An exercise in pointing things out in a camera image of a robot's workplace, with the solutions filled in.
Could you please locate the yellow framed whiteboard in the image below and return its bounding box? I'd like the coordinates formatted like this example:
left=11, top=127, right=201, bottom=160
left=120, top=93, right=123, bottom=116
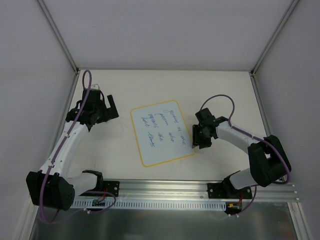
left=130, top=100, right=195, bottom=168

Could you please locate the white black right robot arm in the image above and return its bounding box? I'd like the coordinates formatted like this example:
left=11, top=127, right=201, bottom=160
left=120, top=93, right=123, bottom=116
left=192, top=114, right=292, bottom=199

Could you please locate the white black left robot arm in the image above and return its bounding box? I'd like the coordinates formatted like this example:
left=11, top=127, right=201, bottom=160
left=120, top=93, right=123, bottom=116
left=26, top=90, right=119, bottom=211

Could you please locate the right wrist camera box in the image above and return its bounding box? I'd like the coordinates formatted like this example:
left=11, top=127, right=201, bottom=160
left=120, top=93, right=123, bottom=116
left=195, top=107, right=216, bottom=126

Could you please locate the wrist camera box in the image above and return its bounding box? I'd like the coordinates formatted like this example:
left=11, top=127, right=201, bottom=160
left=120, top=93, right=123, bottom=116
left=195, top=107, right=216, bottom=126
left=86, top=83, right=102, bottom=103

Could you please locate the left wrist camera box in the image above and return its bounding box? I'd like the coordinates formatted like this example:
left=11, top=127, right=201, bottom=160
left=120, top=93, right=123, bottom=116
left=86, top=83, right=102, bottom=103

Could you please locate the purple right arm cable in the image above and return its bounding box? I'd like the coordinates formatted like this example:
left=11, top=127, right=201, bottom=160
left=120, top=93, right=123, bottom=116
left=201, top=94, right=293, bottom=217

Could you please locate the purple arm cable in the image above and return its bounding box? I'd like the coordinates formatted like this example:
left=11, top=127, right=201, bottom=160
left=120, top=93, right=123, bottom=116
left=201, top=94, right=293, bottom=217
left=37, top=69, right=117, bottom=224

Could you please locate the left table edge rail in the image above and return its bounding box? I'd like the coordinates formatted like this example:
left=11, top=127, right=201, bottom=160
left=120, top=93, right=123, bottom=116
left=44, top=71, right=80, bottom=163

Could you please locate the table edge rail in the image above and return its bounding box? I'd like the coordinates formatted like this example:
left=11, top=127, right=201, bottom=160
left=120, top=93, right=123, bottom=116
left=44, top=71, right=80, bottom=163
left=249, top=72, right=271, bottom=135

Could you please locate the left aluminium frame post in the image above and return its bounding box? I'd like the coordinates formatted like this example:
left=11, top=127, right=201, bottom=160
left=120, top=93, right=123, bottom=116
left=35, top=0, right=79, bottom=74

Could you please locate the aluminium frame post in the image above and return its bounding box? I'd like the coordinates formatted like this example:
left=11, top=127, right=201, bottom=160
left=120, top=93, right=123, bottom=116
left=35, top=0, right=79, bottom=74
left=250, top=0, right=300, bottom=77

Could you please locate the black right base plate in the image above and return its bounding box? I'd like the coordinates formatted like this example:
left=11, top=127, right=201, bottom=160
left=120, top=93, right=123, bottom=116
left=206, top=182, right=253, bottom=200

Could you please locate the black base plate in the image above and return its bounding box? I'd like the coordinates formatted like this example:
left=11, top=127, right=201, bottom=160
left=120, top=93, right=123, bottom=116
left=102, top=180, right=120, bottom=198
left=206, top=182, right=253, bottom=200

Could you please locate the right table edge rail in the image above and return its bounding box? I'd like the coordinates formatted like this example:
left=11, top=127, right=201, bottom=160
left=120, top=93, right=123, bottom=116
left=249, top=72, right=271, bottom=135

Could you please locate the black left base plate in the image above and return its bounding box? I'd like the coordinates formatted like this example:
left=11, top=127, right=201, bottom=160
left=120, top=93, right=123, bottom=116
left=102, top=180, right=120, bottom=198

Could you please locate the aluminium mounting rail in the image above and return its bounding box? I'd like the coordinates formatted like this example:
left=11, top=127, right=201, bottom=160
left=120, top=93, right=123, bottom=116
left=72, top=178, right=301, bottom=202

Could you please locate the white slotted cable duct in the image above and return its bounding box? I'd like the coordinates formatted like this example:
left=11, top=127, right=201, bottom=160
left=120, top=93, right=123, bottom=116
left=71, top=198, right=227, bottom=212

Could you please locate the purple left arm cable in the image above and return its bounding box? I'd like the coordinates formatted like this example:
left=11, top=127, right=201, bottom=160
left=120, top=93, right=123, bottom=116
left=37, top=69, right=117, bottom=224

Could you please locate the right aluminium frame post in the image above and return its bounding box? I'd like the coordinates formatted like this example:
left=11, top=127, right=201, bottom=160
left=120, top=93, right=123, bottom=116
left=250, top=0, right=300, bottom=77

